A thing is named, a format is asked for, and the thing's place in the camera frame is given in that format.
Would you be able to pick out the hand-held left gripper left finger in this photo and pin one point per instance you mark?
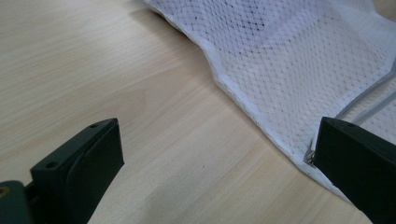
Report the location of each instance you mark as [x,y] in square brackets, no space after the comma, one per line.
[77,174]

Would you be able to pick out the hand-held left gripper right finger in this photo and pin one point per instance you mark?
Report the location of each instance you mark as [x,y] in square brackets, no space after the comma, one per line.
[358,168]

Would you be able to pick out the white mesh laundry bag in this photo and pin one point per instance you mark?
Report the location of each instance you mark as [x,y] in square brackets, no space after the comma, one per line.
[280,77]

